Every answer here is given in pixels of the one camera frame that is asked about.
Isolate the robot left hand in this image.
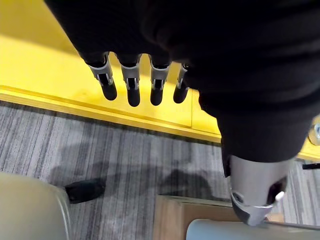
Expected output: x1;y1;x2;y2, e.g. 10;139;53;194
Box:
43;0;320;227

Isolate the silver caster wheel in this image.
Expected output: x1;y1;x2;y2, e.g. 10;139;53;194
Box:
307;122;320;146

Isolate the brown cardboard box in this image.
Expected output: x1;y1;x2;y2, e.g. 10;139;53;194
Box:
152;194;286;240

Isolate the dark robot foot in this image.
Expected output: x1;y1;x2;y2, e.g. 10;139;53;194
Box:
64;177;106;205

